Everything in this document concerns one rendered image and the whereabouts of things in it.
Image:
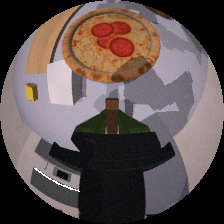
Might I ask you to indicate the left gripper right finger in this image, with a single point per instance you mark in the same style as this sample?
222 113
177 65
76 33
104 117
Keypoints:
130 124

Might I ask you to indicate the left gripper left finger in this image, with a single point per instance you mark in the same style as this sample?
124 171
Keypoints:
93 125

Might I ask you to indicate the pepperoni pizza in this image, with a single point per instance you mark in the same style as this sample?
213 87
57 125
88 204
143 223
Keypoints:
110 45

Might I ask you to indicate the brown round shallow tray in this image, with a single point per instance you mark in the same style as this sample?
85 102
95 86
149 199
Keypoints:
158 12

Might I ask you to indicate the light wooden cutting board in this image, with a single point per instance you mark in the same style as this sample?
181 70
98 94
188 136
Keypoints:
44 43

